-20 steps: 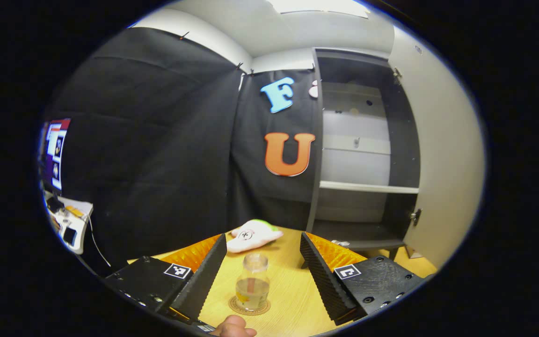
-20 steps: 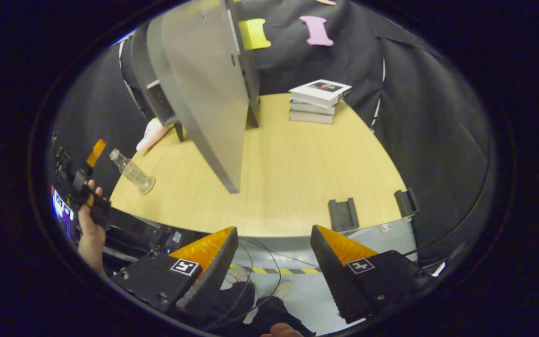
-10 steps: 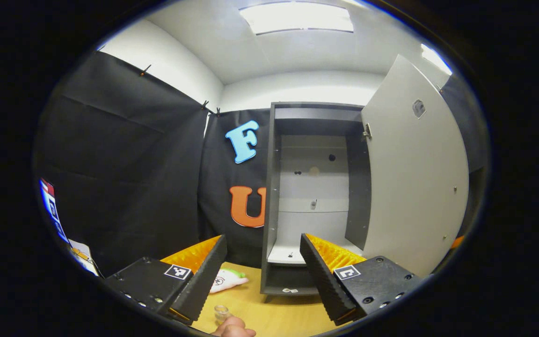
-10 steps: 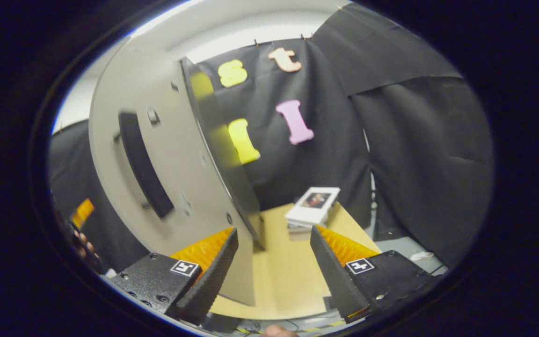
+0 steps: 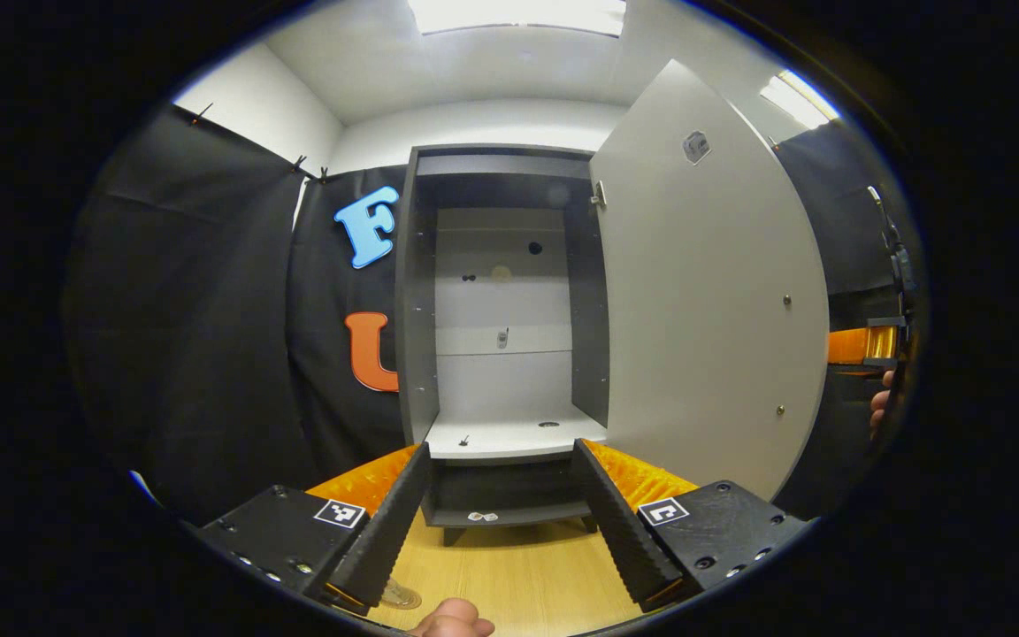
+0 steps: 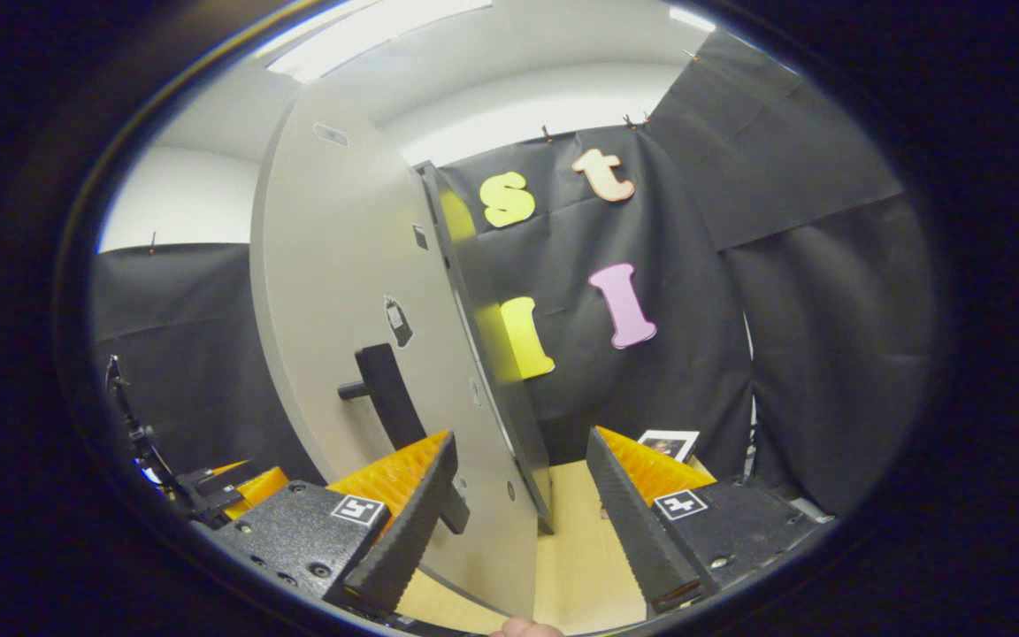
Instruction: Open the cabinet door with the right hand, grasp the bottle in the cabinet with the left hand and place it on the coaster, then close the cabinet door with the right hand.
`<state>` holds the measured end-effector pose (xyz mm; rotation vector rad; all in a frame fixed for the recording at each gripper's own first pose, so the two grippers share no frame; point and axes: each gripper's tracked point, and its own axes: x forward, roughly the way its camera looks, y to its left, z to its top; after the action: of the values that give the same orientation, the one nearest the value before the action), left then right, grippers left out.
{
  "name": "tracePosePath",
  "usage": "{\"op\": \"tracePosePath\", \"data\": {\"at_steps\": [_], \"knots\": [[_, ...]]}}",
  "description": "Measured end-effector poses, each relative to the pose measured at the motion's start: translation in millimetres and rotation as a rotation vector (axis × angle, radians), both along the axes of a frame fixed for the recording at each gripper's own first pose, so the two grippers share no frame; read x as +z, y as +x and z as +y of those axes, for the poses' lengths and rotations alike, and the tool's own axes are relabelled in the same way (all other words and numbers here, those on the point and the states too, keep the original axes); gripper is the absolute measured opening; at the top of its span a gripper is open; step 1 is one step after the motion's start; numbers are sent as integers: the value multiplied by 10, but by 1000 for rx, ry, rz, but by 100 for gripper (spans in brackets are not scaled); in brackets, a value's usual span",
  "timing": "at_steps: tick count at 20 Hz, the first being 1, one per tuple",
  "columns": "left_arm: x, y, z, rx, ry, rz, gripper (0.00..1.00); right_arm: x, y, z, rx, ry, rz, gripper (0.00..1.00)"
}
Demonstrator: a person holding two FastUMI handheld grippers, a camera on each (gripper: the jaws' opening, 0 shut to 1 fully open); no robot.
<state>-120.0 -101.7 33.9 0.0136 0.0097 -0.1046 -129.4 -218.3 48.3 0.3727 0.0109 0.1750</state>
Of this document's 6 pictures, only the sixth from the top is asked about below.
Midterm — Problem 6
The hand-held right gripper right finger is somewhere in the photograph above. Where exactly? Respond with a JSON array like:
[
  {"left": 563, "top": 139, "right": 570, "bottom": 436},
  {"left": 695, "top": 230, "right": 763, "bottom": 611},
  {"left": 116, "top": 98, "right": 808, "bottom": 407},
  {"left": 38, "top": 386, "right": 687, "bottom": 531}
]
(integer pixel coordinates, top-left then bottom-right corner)
[{"left": 586, "top": 426, "right": 836, "bottom": 618}]

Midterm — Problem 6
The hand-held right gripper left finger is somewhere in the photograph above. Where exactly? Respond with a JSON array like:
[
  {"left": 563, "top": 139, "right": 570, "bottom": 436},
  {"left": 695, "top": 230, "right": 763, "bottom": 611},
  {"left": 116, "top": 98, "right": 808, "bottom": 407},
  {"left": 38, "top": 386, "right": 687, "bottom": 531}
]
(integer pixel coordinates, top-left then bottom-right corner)
[{"left": 209, "top": 430, "right": 460, "bottom": 613}]

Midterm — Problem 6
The dark grey cabinet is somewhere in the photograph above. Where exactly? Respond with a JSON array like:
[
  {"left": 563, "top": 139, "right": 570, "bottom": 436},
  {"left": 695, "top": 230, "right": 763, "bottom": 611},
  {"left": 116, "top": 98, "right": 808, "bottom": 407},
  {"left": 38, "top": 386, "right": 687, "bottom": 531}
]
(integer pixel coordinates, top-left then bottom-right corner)
[{"left": 412, "top": 159, "right": 556, "bottom": 536}]

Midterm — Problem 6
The beige cabinet door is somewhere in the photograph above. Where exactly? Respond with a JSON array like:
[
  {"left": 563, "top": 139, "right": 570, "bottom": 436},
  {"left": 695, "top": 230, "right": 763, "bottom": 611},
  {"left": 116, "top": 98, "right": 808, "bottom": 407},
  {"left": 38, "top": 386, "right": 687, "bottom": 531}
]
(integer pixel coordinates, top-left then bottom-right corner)
[{"left": 249, "top": 84, "right": 555, "bottom": 620}]

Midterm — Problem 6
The black tripod stand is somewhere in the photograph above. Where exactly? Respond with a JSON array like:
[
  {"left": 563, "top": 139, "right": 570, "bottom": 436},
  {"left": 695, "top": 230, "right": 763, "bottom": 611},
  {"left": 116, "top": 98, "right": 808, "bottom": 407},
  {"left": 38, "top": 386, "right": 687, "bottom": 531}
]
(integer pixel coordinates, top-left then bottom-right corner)
[{"left": 105, "top": 354, "right": 179, "bottom": 496}]

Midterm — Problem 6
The white picture card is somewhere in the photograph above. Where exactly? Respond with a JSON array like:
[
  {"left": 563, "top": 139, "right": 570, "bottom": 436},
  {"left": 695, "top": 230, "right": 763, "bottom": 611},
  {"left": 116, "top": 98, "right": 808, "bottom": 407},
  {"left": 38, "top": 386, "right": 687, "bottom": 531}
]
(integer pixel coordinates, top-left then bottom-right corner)
[{"left": 636, "top": 429, "right": 701, "bottom": 464}]

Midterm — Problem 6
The black backdrop cloth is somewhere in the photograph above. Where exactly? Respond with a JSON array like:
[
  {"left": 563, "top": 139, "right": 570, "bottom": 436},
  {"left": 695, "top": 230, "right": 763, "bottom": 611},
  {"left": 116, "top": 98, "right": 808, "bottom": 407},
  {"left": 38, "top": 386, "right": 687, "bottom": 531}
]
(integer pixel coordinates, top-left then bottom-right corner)
[{"left": 89, "top": 31, "right": 935, "bottom": 518}]

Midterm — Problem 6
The black door handle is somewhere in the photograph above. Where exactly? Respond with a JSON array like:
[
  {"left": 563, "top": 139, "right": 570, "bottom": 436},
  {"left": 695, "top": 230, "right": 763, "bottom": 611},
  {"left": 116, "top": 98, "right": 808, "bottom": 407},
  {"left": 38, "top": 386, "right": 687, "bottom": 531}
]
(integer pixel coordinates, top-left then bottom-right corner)
[{"left": 337, "top": 343, "right": 472, "bottom": 535}]

